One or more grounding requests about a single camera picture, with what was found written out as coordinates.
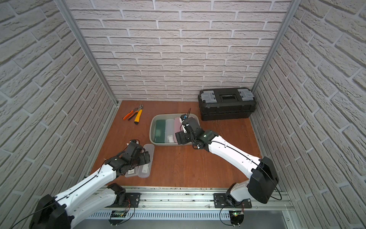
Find clear pencil case with label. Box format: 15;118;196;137
165;119;175;143

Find clear rounded pencil case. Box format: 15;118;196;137
137;144;155;178

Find clear rectangular pencil case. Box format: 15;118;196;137
125;168;138;178

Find dark green pencil case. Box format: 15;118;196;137
154;120;166;143

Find pink pencil case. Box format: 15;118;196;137
173;117;183;134

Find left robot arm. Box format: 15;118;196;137
29;139;150;229

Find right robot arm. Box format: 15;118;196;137
175;130;279;207

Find grey plastic storage tray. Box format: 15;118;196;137
149;114;183;146

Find black plastic toolbox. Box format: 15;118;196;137
198;87;257;121

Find left controller board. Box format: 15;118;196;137
109;210;129;226

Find controller board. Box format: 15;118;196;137
109;210;129;226
229;211;244;226

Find right controller board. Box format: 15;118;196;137
229;211;244;226

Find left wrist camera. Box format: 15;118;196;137
130;139;140;145

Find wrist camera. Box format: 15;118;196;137
130;139;140;145
180;114;200;133

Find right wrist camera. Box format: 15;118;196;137
180;114;200;133

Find yellow handled cutter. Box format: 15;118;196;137
134;104;144;125

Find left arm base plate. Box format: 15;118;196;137
106;192;141;208

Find orange handled pliers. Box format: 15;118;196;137
123;107;141;120

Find aluminium mounting rail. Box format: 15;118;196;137
58;186;295;212

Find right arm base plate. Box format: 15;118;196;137
213;193;252;209

